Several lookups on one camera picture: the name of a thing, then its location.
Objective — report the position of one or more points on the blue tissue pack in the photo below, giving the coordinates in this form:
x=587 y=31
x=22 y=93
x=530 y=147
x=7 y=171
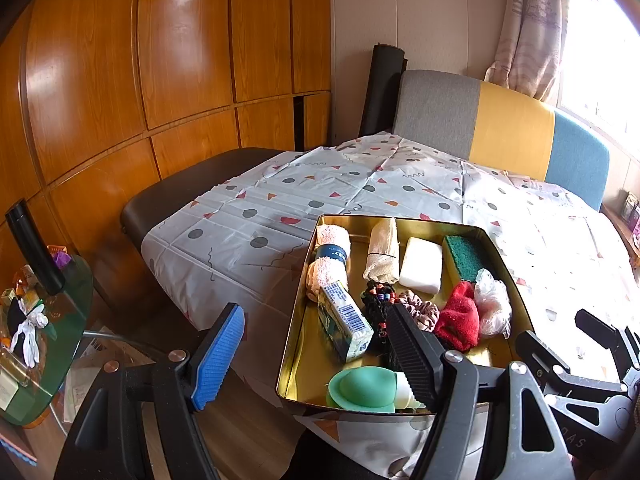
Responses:
x=343 y=321

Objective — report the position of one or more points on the white sponge block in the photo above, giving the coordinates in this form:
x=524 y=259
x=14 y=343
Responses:
x=421 y=267

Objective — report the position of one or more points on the gold tin box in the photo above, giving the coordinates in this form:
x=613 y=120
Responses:
x=309 y=359

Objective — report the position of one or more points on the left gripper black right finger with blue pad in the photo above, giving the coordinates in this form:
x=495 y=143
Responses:
x=522 y=439

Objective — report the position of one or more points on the beige mesh cloth roll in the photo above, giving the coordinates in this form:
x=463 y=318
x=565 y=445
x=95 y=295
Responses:
x=382 y=264

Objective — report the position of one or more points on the beige curtain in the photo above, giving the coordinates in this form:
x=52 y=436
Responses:
x=530 y=47

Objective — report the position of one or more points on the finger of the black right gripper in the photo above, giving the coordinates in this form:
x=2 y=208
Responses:
x=623 y=344
x=553 y=374

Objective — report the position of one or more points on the wooden side shelf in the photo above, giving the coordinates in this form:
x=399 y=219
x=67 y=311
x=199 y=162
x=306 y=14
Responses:
x=625 y=234

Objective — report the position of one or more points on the black bottle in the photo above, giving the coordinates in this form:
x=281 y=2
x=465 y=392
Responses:
x=30 y=242

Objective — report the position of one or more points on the green scouring pad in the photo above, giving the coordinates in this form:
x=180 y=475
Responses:
x=463 y=258

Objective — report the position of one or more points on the green glass side table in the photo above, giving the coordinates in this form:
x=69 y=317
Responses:
x=40 y=336

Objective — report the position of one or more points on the clear plastic bag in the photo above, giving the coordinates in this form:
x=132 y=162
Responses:
x=493 y=305

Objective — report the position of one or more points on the red fuzzy sock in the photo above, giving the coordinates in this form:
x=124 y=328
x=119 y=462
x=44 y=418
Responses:
x=458 y=326

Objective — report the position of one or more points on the pink towel with blue band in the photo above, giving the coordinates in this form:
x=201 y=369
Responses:
x=329 y=260

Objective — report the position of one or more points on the green hat shaped bottle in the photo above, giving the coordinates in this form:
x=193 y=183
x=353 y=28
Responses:
x=372 y=389

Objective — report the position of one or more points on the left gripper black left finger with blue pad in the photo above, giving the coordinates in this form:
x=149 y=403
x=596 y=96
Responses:
x=107 y=438

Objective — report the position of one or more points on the grey yellow blue headboard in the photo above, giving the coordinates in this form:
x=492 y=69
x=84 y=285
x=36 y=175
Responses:
x=501 y=129

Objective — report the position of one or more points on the black rolled mat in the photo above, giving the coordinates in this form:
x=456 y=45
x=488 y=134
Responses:
x=388 y=63

